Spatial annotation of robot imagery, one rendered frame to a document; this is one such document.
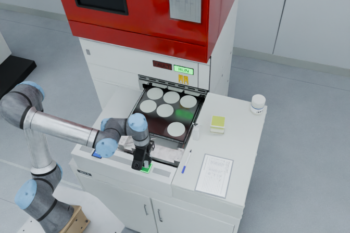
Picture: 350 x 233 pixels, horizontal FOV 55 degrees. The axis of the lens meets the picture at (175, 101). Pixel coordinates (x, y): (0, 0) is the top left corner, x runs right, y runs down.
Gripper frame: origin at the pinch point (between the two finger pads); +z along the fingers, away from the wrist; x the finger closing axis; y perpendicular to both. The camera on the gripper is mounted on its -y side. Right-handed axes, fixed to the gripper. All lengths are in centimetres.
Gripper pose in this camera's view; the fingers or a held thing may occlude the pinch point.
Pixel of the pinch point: (144, 166)
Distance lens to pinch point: 166.7
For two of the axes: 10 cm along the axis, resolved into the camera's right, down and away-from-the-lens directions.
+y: 3.4, -7.2, 6.1
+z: 0.4, 6.6, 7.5
